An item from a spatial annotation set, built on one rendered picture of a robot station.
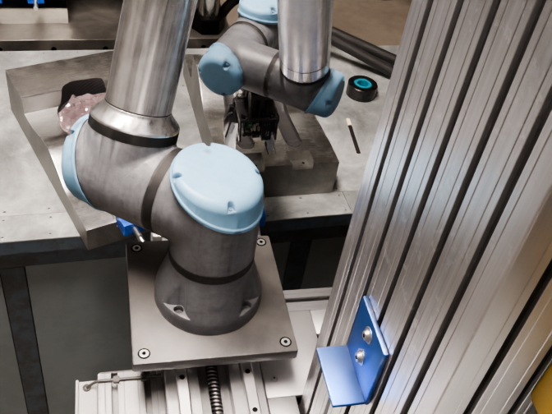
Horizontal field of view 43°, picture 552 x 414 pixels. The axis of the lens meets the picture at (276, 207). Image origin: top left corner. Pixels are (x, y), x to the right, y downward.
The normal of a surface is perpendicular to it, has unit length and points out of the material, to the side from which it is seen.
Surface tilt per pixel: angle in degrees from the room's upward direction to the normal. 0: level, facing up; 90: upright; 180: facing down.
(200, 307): 72
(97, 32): 0
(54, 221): 0
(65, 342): 90
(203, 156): 8
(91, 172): 65
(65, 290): 90
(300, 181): 90
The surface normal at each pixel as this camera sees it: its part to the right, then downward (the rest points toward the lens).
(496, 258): -0.97, 0.04
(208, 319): 0.11, 0.43
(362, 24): 0.13, -0.73
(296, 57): -0.38, 0.82
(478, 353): 0.19, 0.68
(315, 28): 0.32, 0.83
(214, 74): -0.43, 0.65
